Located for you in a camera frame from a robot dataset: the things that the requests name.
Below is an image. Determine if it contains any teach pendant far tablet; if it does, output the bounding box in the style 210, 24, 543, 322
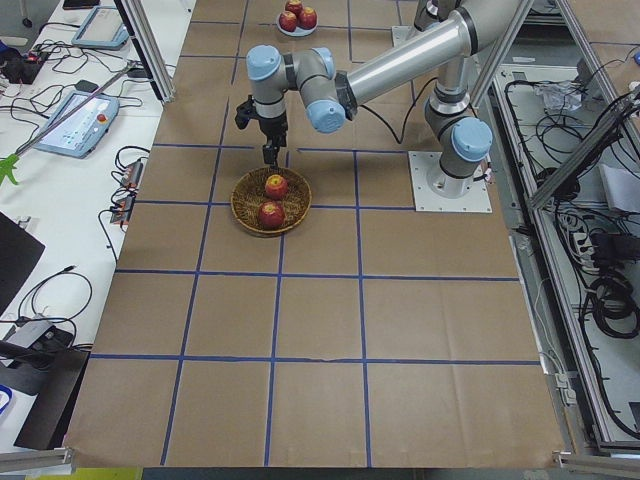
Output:
71, 6, 129, 50

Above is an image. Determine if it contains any grey hub device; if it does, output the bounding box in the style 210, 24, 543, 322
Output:
5, 320, 54, 348

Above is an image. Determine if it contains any red apple plate back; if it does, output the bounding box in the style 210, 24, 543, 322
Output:
298, 7, 318, 30

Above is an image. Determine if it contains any teach pendant near tablet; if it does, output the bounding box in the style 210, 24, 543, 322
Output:
35, 90, 120, 158

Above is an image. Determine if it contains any red apple plate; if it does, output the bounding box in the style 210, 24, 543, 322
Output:
278, 10, 298, 33
284, 0, 304, 16
298, 7, 318, 30

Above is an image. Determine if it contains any orange usb adapter lower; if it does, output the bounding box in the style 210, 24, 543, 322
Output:
110, 195, 135, 227

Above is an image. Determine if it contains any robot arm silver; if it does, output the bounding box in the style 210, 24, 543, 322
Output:
235, 1, 531, 199

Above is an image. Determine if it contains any red apple plate left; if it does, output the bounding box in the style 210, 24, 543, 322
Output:
284, 0, 304, 16

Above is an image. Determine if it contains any black box lower left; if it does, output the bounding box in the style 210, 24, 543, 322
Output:
14, 350, 90, 450

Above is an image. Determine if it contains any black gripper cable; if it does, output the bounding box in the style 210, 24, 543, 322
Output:
357, 69, 441, 145

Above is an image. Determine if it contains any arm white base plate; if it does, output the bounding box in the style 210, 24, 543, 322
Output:
408, 151, 492, 214
391, 25, 420, 47

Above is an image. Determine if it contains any yellow red apple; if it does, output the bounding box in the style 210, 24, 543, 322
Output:
264, 174, 288, 200

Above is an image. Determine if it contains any black laptop corner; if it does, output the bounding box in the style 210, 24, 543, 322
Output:
0, 213, 45, 313

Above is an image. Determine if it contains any black power strip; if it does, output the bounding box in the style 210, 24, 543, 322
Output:
590, 233, 639, 269

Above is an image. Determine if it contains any orange usb adapter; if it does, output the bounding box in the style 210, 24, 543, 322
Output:
110, 195, 135, 227
119, 160, 144, 189

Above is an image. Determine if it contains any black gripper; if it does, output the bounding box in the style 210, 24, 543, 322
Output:
235, 94, 288, 169

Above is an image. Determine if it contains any orange usb adapter upper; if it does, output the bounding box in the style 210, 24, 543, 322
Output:
119, 160, 144, 189

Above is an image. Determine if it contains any aluminium frame post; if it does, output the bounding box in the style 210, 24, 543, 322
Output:
114, 0, 176, 104

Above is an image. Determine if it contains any brown wicker basket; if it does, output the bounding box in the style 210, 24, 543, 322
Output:
231, 167, 312, 237

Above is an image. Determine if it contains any red apple plate front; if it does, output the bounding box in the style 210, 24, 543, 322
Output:
278, 10, 298, 33

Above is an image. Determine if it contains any light blue round plate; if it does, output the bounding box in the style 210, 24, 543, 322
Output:
276, 14, 317, 37

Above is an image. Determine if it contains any green grabber stick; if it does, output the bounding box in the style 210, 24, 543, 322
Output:
0, 59, 146, 187

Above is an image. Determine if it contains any teach pendant tablet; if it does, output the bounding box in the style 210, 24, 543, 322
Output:
35, 90, 120, 158
71, 6, 129, 50

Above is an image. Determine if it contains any dark red basket apple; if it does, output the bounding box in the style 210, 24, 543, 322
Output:
258, 201, 286, 230

